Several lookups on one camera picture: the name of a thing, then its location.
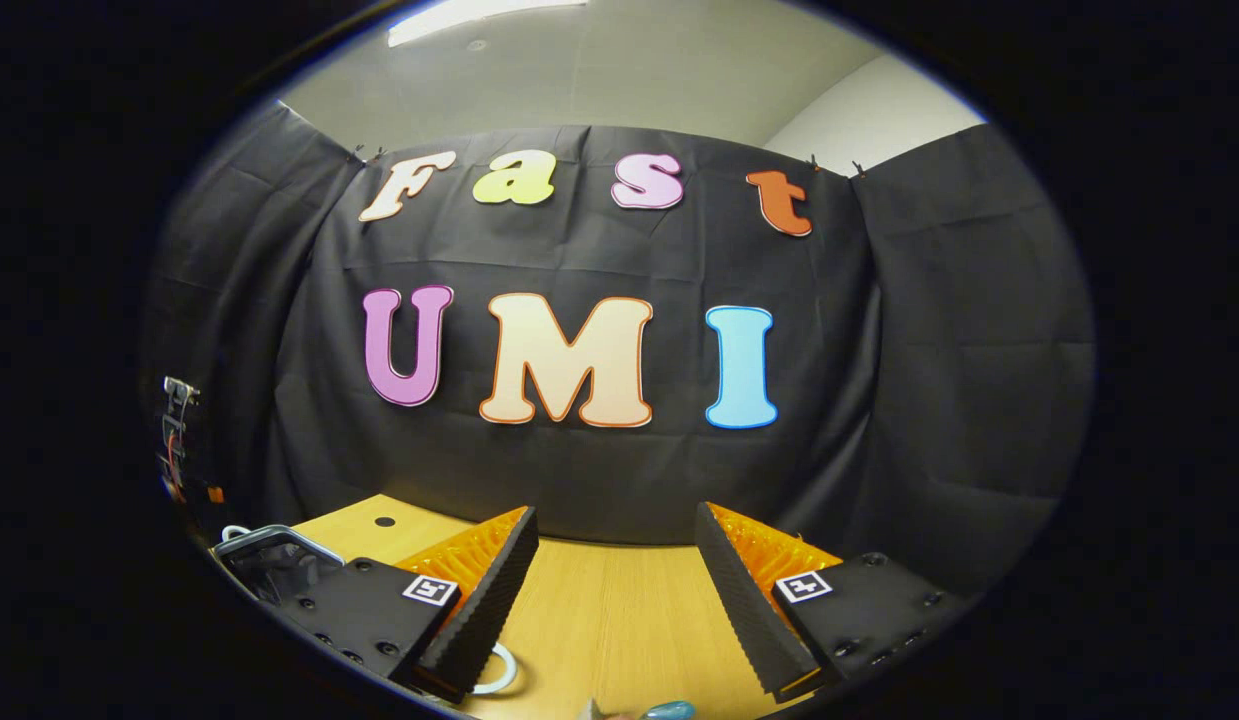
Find black backdrop cloth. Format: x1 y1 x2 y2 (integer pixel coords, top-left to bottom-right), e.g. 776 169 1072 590
139 100 1095 601

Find pale blue suitcase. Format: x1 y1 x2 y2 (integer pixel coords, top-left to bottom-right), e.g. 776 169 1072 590
211 523 522 697

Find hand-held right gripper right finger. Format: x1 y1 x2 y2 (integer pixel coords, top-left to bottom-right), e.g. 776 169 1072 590
694 502 970 701

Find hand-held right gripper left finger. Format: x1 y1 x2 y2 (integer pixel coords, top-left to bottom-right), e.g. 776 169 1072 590
279 505 540 703

